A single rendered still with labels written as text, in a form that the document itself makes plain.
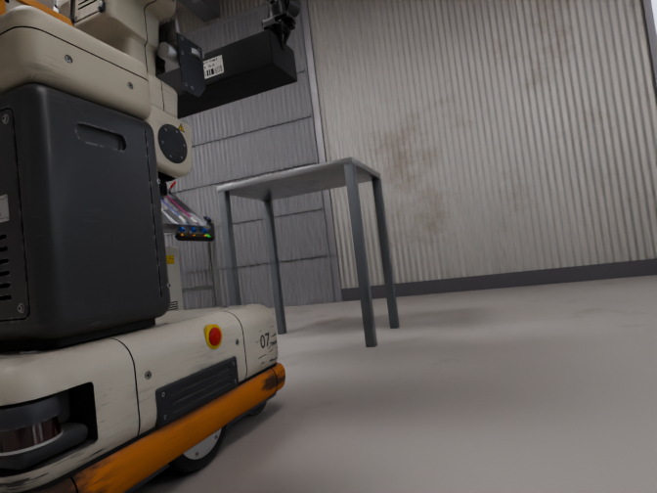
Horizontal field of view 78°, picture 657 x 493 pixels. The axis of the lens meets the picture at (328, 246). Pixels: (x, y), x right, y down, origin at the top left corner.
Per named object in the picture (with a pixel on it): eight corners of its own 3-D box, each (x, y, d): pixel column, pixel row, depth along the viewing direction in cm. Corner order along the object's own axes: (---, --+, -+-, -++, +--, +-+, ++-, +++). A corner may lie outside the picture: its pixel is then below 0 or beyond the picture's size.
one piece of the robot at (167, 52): (174, 82, 108) (166, 3, 109) (101, 109, 119) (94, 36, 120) (213, 102, 123) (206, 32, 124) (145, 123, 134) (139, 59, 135)
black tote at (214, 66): (140, 109, 152) (136, 79, 152) (174, 120, 168) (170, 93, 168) (273, 63, 130) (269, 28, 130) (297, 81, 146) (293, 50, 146)
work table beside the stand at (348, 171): (374, 346, 169) (351, 156, 172) (234, 351, 195) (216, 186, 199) (399, 327, 210) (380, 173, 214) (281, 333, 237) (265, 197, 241)
